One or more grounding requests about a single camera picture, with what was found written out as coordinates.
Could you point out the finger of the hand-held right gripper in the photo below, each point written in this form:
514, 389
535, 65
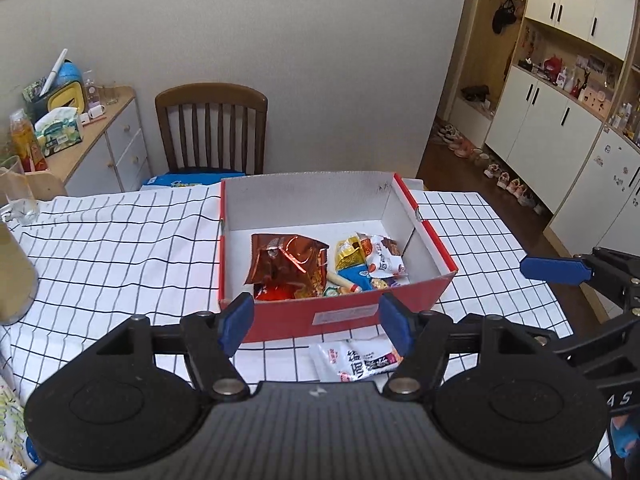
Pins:
607, 337
555, 270

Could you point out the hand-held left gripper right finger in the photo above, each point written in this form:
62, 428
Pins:
397, 322

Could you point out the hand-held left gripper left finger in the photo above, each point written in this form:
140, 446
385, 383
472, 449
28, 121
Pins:
237, 322

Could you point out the red cardboard box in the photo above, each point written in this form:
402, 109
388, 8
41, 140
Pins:
340, 317

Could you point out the blue cookie packet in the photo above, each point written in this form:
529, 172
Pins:
357, 278

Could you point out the white packet with black lettering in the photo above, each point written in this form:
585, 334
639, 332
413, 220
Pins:
350, 360

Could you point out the white and orange snack packet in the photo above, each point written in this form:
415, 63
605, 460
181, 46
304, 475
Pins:
387, 262

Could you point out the beige sausage stick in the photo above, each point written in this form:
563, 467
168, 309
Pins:
344, 281

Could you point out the yellow-green jelly packet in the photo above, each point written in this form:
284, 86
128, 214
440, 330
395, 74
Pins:
331, 290

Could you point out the red-brown foil snack packet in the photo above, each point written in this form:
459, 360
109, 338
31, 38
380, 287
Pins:
287, 265

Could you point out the white packet with wafer picture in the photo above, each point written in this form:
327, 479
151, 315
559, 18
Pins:
372, 244

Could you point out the yellow snack packet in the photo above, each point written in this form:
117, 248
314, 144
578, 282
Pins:
349, 255

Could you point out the person's right hand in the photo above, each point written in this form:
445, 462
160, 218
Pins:
626, 435

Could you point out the red snack packet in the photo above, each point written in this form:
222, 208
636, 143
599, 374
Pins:
275, 291

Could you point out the white cabinet with stickers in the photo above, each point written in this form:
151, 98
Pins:
600, 190

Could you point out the row of shoes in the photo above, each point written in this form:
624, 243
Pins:
492, 167

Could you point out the checkered white tablecloth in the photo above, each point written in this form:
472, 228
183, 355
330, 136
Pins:
125, 260

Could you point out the blue chair cushion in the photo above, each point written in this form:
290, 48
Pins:
190, 180

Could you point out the group of shelf ornaments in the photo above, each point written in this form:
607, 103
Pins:
575, 77

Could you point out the black shoes on shelf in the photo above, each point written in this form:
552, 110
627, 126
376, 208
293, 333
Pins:
475, 93

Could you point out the wooden chair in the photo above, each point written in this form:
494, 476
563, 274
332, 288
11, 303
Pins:
210, 125

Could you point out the wooden sideboard with white drawers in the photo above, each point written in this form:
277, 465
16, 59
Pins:
110, 140

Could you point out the gold thermos jug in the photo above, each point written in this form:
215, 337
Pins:
15, 280

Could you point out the light wooden rack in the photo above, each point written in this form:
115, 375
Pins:
47, 183

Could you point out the colourful packet at bottom left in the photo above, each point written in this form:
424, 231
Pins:
10, 435

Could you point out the clear drinking glass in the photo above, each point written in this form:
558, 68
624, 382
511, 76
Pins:
19, 192

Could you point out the black hanging bag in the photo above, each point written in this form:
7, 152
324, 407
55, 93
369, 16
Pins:
504, 16

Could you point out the green tissue box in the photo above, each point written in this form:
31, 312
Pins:
59, 132

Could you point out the glass cups on sideboard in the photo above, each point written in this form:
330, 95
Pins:
102, 89

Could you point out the yellow and blue box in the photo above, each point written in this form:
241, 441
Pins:
67, 87

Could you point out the white stick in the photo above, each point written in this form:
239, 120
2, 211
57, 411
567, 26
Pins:
54, 72

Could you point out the white wall cabinet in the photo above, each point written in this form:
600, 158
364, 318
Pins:
540, 120

